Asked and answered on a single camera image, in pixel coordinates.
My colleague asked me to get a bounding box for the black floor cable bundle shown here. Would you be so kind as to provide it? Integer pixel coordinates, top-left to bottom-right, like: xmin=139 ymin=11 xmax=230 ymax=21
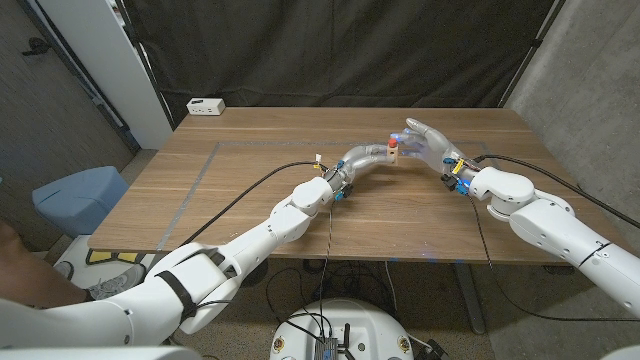
xmin=264 ymin=258 xmax=399 ymax=326

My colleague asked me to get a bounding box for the person's bare leg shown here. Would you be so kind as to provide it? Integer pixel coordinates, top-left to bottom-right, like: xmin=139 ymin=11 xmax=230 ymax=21
xmin=0 ymin=222 xmax=89 ymax=309

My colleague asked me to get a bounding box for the grey table leg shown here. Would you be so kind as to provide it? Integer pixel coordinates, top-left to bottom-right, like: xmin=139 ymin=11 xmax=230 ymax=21
xmin=452 ymin=263 xmax=487 ymax=335

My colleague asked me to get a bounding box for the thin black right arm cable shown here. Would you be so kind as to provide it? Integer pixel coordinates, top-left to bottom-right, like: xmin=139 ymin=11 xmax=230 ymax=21
xmin=467 ymin=194 xmax=640 ymax=322

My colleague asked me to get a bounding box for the white power strip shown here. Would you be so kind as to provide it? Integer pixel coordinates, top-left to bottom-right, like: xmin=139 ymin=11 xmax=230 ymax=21
xmin=186 ymin=97 xmax=226 ymax=117

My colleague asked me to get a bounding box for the black door handle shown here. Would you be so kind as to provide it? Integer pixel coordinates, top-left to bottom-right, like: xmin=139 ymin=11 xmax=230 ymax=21
xmin=21 ymin=36 xmax=51 ymax=56

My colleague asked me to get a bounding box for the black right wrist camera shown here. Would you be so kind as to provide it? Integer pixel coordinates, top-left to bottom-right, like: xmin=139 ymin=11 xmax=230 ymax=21
xmin=440 ymin=172 xmax=471 ymax=197

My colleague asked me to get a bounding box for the blue stool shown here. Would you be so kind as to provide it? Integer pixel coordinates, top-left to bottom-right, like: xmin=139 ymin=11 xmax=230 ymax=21
xmin=31 ymin=165 xmax=130 ymax=239

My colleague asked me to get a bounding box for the black backdrop curtain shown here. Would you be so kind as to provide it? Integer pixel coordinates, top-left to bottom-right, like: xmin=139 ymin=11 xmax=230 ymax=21
xmin=122 ymin=0 xmax=557 ymax=129

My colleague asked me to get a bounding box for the yellow black floor marker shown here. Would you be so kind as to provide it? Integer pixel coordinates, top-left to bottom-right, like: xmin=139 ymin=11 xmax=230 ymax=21
xmin=84 ymin=249 xmax=149 ymax=265

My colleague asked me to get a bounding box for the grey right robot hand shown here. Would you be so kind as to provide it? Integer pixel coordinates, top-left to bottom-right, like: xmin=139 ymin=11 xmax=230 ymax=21
xmin=389 ymin=117 xmax=480 ymax=184

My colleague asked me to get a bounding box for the black round floor fan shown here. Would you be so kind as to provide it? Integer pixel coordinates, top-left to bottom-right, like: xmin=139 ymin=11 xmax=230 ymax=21
xmin=242 ymin=257 xmax=270 ymax=288

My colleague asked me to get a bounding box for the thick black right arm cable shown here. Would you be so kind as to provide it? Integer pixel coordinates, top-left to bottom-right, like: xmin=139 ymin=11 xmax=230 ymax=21
xmin=472 ymin=153 xmax=640 ymax=230

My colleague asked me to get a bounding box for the white floor board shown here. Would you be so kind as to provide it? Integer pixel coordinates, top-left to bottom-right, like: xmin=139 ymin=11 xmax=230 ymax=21
xmin=52 ymin=234 xmax=151 ymax=281

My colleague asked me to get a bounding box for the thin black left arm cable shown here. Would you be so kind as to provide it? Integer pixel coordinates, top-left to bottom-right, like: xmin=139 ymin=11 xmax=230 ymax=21
xmin=189 ymin=199 xmax=335 ymax=346

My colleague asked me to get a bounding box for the grey finned module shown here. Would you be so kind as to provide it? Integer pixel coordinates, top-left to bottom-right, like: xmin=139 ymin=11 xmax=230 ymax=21
xmin=313 ymin=335 xmax=339 ymax=360

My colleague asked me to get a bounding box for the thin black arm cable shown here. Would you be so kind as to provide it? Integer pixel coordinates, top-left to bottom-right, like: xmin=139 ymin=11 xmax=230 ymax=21
xmin=467 ymin=194 xmax=640 ymax=322
xmin=189 ymin=199 xmax=335 ymax=346

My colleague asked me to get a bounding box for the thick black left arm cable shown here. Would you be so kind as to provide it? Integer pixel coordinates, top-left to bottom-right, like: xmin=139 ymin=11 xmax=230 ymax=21
xmin=179 ymin=160 xmax=329 ymax=246

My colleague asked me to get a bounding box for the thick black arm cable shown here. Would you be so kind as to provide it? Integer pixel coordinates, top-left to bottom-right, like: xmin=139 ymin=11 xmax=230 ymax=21
xmin=179 ymin=160 xmax=329 ymax=246
xmin=472 ymin=153 xmax=640 ymax=230

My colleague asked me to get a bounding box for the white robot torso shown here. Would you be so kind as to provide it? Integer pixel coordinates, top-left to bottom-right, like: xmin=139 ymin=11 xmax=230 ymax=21
xmin=269 ymin=298 xmax=415 ymax=360

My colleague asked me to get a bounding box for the black backdrop stand pole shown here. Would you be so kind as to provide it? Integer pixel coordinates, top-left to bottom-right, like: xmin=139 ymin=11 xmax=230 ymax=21
xmin=497 ymin=0 xmax=569 ymax=109
xmin=112 ymin=0 xmax=176 ymax=131

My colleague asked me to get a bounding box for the white floor cable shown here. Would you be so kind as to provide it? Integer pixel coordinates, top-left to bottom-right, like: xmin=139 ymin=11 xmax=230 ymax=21
xmin=383 ymin=260 xmax=400 ymax=321

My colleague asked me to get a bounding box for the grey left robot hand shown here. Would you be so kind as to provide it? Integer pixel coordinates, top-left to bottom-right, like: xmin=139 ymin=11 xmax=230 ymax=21
xmin=324 ymin=144 xmax=401 ymax=194

